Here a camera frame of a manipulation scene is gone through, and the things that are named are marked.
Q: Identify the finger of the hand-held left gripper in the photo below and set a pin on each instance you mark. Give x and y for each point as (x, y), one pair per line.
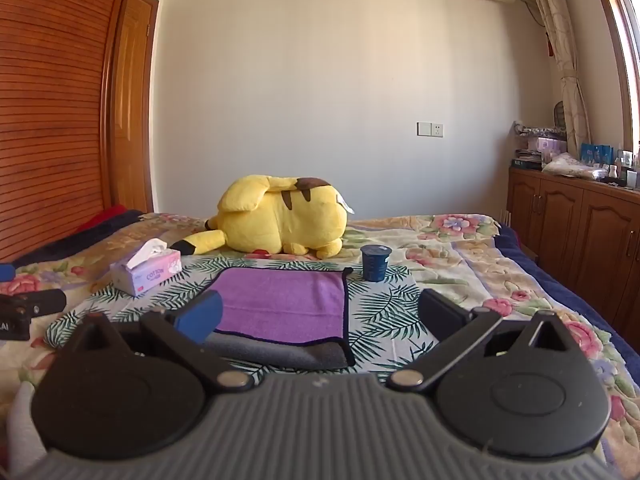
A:
(47, 301)
(5, 272)

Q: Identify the white floral plastic bag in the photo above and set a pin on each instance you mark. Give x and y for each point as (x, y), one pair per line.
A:
(570, 165)

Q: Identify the pink tissue box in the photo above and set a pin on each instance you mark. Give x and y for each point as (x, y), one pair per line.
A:
(147, 275)

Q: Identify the wooden door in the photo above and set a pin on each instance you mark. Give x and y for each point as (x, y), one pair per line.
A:
(131, 110)

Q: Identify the red cloth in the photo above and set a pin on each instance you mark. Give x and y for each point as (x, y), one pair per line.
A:
(107, 214)

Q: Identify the purple and grey towel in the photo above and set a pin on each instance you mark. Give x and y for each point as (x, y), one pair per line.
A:
(280, 300)

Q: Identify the group of small bottles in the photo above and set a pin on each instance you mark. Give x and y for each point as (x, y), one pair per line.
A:
(622, 170)

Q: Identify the dark blue plastic cup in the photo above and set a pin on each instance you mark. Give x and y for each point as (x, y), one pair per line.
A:
(375, 264)

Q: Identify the white wall socket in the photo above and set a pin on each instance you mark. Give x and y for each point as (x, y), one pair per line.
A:
(430, 129)

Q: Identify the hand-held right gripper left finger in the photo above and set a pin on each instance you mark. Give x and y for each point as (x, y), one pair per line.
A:
(200, 317)

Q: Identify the wooden window frame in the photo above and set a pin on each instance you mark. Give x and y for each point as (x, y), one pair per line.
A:
(622, 60)

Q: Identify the blue carton pack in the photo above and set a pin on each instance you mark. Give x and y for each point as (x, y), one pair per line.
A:
(596, 154)

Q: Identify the floral fabric box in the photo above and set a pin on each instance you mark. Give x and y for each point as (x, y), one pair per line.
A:
(540, 130)

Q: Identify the dark navy cloth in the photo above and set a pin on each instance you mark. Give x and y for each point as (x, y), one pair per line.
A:
(75, 242)

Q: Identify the stack of books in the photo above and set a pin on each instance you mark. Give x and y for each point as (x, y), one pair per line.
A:
(526, 159)

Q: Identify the pale purple packet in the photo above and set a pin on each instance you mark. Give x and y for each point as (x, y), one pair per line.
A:
(550, 147)

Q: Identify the wooden cabinet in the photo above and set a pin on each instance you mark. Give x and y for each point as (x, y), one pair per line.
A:
(575, 225)

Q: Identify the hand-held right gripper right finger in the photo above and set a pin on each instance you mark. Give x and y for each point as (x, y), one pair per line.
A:
(440, 312)

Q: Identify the yellow plush toy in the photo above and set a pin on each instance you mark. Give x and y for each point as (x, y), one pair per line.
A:
(285, 215)

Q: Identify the beige patterned curtain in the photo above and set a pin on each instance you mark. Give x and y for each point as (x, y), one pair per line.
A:
(562, 50)

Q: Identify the leaf print cloth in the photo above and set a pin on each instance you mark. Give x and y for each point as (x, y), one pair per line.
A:
(385, 310)

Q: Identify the navy blue blanket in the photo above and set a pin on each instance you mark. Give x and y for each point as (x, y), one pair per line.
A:
(560, 292)

